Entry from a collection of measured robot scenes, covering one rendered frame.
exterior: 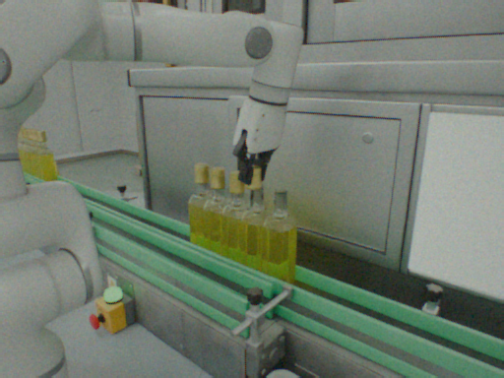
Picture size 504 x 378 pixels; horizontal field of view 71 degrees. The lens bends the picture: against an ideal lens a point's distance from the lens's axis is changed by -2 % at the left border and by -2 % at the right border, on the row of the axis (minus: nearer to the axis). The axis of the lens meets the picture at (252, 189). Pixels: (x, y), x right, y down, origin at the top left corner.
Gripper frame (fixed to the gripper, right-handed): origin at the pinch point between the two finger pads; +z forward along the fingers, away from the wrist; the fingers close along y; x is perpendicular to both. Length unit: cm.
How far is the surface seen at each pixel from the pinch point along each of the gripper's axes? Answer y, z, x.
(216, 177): 0.2, 5.6, -9.5
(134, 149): -304, 239, -503
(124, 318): 17, 45, -17
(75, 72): -231, 117, -579
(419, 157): -14.0, -11.7, 26.1
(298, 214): -14.3, 11.8, 5.6
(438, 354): 2.0, 11.6, 43.8
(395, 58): -16.9, -26.7, 14.6
